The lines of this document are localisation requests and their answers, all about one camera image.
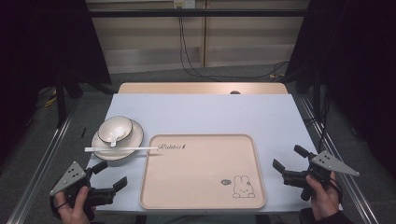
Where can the person's dark right sleeve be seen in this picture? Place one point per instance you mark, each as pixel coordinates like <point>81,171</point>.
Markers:
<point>334,218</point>

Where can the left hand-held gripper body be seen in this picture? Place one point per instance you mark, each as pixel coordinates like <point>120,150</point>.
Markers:
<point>68,178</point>

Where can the white bowl with dark rim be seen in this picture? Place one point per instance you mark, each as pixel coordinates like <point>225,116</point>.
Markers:
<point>122,124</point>

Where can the person's left hand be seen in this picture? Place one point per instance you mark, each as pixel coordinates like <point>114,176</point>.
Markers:
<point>73,210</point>

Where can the black horizontal frame bar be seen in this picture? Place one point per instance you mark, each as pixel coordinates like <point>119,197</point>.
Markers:
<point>199,13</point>

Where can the beige tray with rabbit print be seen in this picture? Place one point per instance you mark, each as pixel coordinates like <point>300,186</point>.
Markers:
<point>202,171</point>

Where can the person's right hand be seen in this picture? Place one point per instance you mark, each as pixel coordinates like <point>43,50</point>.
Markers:
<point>325,200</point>

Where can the aluminium floor rail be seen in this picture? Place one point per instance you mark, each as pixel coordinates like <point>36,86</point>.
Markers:
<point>40,161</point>
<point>339,161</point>

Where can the pale blue table cover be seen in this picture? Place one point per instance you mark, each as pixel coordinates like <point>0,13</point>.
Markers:
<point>202,115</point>

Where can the white wall socket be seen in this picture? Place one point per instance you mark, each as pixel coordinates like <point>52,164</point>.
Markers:
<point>184,3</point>

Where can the white ceramic spoon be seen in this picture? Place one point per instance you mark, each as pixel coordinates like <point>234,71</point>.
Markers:
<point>113,142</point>

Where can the black curtain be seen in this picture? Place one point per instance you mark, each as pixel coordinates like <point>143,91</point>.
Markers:
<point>46,40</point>
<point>358,62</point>

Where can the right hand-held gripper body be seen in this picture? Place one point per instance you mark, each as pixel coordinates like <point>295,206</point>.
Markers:
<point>330,164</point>

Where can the black metal stand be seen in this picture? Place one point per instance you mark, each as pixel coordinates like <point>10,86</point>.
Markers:
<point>60,102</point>
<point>316,93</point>

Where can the white plate with dark rim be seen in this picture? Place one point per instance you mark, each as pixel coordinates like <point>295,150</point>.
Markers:
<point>135,133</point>

